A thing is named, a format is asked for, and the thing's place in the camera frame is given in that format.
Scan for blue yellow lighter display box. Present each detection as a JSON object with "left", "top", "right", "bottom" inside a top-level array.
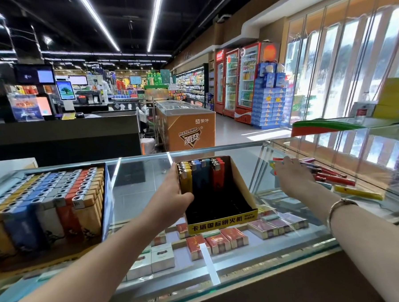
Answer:
[{"left": 0, "top": 166, "right": 116, "bottom": 267}]

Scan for person's right forearm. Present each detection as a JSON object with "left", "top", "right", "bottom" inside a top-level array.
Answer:
[{"left": 302, "top": 182, "right": 399, "bottom": 302}]

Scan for person's left forearm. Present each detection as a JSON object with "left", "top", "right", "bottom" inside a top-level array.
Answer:
[{"left": 0, "top": 218, "right": 171, "bottom": 302}]

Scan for person's right hand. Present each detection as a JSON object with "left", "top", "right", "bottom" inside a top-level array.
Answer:
[{"left": 273, "top": 155, "right": 318, "bottom": 203}]

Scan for row of plain coloured lighters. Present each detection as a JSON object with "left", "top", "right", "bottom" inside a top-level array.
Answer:
[{"left": 178, "top": 156, "right": 227, "bottom": 194}]

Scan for stack of blue cartons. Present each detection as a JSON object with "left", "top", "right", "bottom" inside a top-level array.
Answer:
[{"left": 248, "top": 60, "right": 294, "bottom": 129}]

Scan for yellow signboard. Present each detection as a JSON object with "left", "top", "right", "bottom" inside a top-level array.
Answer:
[{"left": 372, "top": 77, "right": 399, "bottom": 121}]

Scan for red green container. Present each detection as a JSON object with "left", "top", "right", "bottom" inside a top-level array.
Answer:
[{"left": 290, "top": 115, "right": 383, "bottom": 137}]

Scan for brown cardboard carton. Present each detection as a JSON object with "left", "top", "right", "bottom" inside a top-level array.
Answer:
[{"left": 156, "top": 98, "right": 218, "bottom": 152}]

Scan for black checkout monitor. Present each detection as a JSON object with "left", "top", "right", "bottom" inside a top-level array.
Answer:
[{"left": 15, "top": 62, "right": 55, "bottom": 86}]

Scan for red drink fridge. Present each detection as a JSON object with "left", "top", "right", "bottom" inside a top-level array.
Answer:
[
  {"left": 212, "top": 49, "right": 228, "bottom": 114},
  {"left": 232, "top": 41, "right": 266, "bottom": 125},
  {"left": 221, "top": 49, "right": 243, "bottom": 117}
]

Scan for glass display case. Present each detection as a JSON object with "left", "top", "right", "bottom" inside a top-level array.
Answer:
[{"left": 0, "top": 129, "right": 399, "bottom": 302}]

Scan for row of grey white lighters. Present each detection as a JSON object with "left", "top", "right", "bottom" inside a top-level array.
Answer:
[{"left": 30, "top": 169, "right": 82, "bottom": 245}]

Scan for black checkout counter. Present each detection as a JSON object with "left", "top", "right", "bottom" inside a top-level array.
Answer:
[{"left": 0, "top": 113, "right": 142, "bottom": 167}]

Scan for row of tan lighters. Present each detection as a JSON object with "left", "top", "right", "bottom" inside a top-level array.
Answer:
[{"left": 70, "top": 166, "right": 108, "bottom": 238}]

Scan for orange round sign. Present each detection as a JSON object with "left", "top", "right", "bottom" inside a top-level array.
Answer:
[{"left": 261, "top": 42, "right": 279, "bottom": 62}]

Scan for silver bracelet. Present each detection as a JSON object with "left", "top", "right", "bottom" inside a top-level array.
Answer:
[{"left": 325, "top": 197, "right": 360, "bottom": 233}]

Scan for person's left hand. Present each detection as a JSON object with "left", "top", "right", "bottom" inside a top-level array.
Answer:
[{"left": 143, "top": 164, "right": 196, "bottom": 229}]

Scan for blue poster screen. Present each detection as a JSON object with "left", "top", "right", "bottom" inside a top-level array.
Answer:
[{"left": 10, "top": 93, "right": 45, "bottom": 122}]

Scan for pile of blue yellow lighters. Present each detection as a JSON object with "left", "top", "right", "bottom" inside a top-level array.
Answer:
[{"left": 270, "top": 152, "right": 383, "bottom": 206}]

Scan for black yellow display box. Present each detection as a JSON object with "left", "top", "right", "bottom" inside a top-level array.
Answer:
[{"left": 176, "top": 154, "right": 260, "bottom": 235}]

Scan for small checkout screen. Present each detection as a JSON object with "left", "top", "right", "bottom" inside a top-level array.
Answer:
[{"left": 56, "top": 80, "right": 76, "bottom": 101}]

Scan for glass entrance doors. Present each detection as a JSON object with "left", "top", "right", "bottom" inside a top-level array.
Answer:
[{"left": 282, "top": 2, "right": 399, "bottom": 179}]

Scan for open refrigerated chiller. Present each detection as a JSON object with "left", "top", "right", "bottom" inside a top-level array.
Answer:
[{"left": 175, "top": 64, "right": 211, "bottom": 110}]

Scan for long ceiling light strip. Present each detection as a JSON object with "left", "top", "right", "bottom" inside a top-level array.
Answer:
[
  {"left": 78, "top": 0, "right": 120, "bottom": 55},
  {"left": 145, "top": 0, "right": 168, "bottom": 53}
]

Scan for row of red brown lighters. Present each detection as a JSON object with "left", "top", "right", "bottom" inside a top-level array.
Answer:
[{"left": 52, "top": 168, "right": 94, "bottom": 238}]

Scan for row of blue lighters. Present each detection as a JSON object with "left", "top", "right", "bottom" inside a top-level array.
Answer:
[{"left": 1, "top": 171, "right": 65, "bottom": 254}]

